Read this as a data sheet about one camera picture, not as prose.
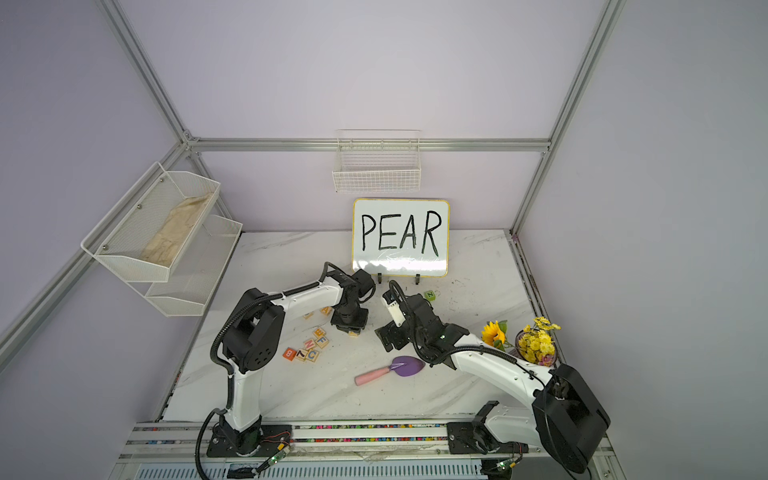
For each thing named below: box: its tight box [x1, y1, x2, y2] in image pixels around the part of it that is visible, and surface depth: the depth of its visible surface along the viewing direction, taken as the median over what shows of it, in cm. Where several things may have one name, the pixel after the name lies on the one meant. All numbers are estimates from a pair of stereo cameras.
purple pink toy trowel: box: [354, 356, 426, 386], surface depth 86 cm
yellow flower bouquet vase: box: [515, 317, 562, 367], surface depth 68 cm
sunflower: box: [481, 320, 512, 352], surface depth 69 cm
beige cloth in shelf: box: [140, 193, 214, 266], surface depth 81 cm
